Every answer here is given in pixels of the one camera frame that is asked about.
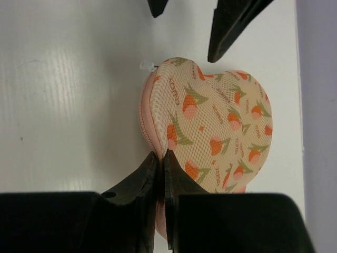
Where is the floral mesh laundry bag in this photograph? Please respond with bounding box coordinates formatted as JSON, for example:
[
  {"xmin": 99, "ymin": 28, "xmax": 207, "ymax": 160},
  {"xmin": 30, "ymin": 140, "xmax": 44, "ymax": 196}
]
[{"xmin": 138, "ymin": 57, "xmax": 272, "ymax": 242}]

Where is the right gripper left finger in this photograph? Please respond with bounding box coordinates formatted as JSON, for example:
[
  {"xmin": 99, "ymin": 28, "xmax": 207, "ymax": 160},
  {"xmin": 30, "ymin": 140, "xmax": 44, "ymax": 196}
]
[{"xmin": 101, "ymin": 151, "xmax": 158, "ymax": 252}]

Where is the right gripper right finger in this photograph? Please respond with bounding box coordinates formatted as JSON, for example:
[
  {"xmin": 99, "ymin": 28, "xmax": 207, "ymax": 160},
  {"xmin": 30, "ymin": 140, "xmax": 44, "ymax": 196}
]
[{"xmin": 163, "ymin": 149, "xmax": 208, "ymax": 249}]

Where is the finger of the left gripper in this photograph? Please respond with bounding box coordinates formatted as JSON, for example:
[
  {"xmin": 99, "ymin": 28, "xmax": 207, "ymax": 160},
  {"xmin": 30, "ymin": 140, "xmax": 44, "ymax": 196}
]
[
  {"xmin": 147, "ymin": 0, "xmax": 168, "ymax": 18},
  {"xmin": 207, "ymin": 0, "xmax": 272, "ymax": 63}
]

